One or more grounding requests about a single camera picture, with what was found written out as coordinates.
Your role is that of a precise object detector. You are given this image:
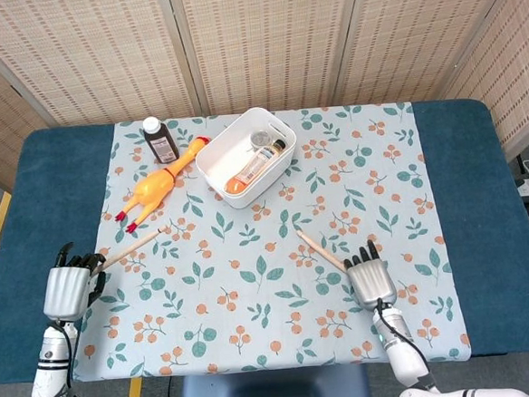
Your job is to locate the woven bamboo folding screen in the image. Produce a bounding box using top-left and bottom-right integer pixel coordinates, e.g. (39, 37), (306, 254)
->
(0, 0), (529, 198)

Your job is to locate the orange juice bottle black cap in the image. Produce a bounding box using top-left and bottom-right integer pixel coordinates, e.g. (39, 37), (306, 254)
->
(221, 138), (291, 197)

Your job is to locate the small round metal tin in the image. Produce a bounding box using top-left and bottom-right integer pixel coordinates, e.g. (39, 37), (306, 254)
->
(249, 130), (274, 150)

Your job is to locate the wooden stick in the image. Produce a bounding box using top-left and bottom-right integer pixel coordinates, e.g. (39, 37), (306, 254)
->
(94, 224), (173, 271)
(296, 227), (349, 276)

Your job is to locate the white plastic storage bin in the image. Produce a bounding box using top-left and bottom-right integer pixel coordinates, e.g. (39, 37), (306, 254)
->
(191, 104), (303, 212)

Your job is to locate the floral leaf print tablecloth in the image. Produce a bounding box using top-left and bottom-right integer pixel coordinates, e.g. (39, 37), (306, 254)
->
(53, 97), (473, 386)

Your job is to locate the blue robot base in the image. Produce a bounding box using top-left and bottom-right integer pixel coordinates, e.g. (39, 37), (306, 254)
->
(174, 362), (373, 397)

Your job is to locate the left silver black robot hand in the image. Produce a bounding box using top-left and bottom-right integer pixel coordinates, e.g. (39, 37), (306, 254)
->
(37, 239), (111, 324)

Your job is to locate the yellow rubber chicken toy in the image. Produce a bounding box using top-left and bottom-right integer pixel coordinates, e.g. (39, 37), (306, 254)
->
(109, 135), (216, 236)

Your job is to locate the brown bottle white cap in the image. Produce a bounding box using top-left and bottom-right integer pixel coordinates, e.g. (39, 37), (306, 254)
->
(141, 115), (180, 166)

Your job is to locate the blue table cover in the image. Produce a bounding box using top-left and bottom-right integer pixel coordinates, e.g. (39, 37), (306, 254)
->
(0, 93), (529, 392)

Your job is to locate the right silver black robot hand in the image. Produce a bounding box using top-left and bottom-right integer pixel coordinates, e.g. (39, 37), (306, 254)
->
(341, 237), (399, 313)

